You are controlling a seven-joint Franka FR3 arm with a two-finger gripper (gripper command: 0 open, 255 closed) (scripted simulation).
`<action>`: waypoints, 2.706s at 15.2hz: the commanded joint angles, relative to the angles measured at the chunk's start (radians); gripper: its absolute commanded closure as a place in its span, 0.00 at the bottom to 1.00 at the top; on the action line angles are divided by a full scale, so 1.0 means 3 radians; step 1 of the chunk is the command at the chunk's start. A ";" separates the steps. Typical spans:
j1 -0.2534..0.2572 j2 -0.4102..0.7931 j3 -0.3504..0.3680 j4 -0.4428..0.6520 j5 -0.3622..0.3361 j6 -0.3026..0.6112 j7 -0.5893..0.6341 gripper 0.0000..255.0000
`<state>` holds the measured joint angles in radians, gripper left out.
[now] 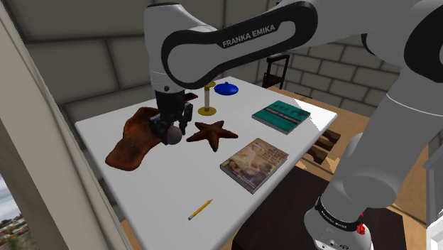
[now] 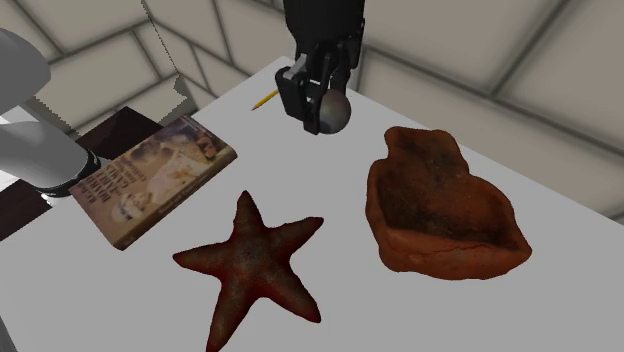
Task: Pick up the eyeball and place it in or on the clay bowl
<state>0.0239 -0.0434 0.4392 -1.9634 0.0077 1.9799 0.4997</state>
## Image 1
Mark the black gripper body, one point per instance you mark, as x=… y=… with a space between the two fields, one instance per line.
x=170 y=105

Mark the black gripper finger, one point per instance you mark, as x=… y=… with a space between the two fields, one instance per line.
x=157 y=128
x=187 y=116

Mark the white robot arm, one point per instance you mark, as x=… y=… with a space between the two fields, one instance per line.
x=363 y=152

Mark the grey ball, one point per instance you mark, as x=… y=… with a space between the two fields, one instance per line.
x=174 y=135

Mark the dark red flat thing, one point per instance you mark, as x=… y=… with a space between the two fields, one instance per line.
x=192 y=96

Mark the gold candlestick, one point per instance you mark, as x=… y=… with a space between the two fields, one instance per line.
x=207 y=104

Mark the rust brown cloth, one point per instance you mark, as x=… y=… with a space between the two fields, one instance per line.
x=133 y=145

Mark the dark red starfish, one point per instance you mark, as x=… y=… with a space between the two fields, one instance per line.
x=211 y=134

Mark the blue domed lid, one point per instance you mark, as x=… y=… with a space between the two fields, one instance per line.
x=226 y=89

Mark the white table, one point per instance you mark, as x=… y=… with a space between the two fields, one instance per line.
x=166 y=187

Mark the brown picture book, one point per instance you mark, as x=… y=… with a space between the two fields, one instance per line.
x=254 y=164

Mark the yellow pencil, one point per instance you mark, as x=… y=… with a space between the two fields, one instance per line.
x=200 y=209

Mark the teal book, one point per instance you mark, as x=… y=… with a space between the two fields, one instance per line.
x=281 y=117

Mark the black shelf rack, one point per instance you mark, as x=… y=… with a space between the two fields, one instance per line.
x=276 y=74

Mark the dark robot stand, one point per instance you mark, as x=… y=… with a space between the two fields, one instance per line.
x=283 y=214

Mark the window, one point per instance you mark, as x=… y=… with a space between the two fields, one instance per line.
x=10 y=221

